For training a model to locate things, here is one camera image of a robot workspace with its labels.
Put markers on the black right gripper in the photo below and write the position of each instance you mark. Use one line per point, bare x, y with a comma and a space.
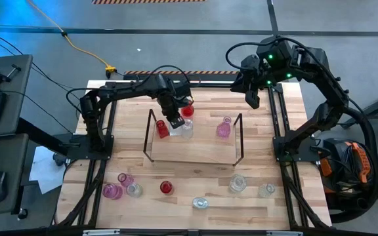
254, 73

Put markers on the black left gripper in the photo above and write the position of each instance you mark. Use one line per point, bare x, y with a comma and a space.
180, 91

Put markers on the clear studded square glass vase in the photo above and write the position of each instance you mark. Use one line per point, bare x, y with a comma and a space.
175, 131

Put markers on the red cone-shaped glass vase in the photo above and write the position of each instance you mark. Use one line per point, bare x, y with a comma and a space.
162, 130

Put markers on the clear tall diamond-pattern vase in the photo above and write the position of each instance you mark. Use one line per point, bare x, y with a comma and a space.
187, 129

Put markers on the pink cone-shaped glass vase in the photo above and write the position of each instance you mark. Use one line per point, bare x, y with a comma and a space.
223, 130

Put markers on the red ribbed cylinder glass vase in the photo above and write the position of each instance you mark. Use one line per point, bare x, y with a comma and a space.
166, 187

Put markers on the pink small glass vase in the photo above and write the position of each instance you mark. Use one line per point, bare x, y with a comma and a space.
125, 180

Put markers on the clear small ribbed glass jar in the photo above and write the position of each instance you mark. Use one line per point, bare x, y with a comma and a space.
134, 190

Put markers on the clear faceted wide glass vase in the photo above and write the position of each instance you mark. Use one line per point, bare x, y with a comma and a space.
237, 183

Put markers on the clear large ribbed glass vase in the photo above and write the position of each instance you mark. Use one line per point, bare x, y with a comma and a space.
200, 203

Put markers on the clear narrow-neck glass vase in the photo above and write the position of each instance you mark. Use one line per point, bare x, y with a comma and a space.
266, 190

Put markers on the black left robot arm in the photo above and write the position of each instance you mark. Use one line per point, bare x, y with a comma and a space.
126, 91

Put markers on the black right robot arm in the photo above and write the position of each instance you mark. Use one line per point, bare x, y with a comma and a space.
327, 82

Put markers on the black mat with hazard stripe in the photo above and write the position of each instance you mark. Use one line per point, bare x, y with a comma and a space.
208, 77

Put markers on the pink wide ribbed glass vase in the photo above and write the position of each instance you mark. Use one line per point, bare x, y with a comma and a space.
112, 191

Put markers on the black orange equipment box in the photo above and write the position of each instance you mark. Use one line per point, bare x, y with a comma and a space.
361, 160

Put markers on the white paper sheet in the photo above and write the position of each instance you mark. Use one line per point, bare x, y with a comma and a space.
44, 170

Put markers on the grey desk panel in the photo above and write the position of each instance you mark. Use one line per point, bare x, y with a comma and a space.
15, 98
8, 157

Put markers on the black round knob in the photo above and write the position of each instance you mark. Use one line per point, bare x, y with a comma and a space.
22, 213

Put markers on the wooden shelf with black frame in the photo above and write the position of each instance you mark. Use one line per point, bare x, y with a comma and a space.
192, 150

